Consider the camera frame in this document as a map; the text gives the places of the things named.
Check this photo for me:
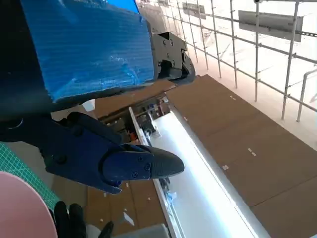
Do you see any white metal scaffold frame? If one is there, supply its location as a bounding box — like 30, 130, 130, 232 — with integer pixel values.
153, 0, 317, 122

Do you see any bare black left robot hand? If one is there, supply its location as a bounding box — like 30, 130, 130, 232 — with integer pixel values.
0, 0, 197, 196

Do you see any long white counter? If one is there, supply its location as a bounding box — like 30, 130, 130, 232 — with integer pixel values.
128, 98, 271, 238

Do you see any pink bowl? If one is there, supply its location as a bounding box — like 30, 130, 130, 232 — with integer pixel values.
0, 170, 58, 238

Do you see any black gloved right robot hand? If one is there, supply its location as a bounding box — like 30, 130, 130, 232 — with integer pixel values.
53, 200, 115, 238

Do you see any grey rectangular ceiling panel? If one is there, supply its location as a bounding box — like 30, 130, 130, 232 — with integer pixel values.
238, 9, 304, 42

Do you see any green cutting mat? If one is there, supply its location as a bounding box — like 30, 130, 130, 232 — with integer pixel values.
0, 142, 60, 214

